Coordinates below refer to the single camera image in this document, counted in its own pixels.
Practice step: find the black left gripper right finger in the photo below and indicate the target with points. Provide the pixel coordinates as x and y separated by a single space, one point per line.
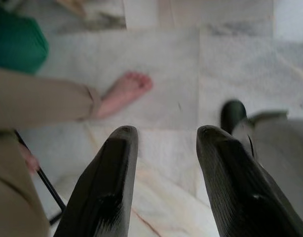
240 187

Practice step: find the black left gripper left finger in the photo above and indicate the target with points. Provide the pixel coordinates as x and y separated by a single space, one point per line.
102 187

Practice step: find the green rubbish bin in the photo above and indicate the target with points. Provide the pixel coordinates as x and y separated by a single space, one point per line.
15 42

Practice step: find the thin black metal rod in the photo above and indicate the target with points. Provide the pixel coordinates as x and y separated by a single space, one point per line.
49 187

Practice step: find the robot grey leg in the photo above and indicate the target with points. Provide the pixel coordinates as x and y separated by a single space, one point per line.
282 150

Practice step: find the robot black foot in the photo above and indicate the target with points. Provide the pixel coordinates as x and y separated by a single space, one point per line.
231 114

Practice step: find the person bare foot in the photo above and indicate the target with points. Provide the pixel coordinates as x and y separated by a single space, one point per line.
30 160
124 93

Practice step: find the person tan trouser leg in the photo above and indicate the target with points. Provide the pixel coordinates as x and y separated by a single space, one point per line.
11 192
38 101

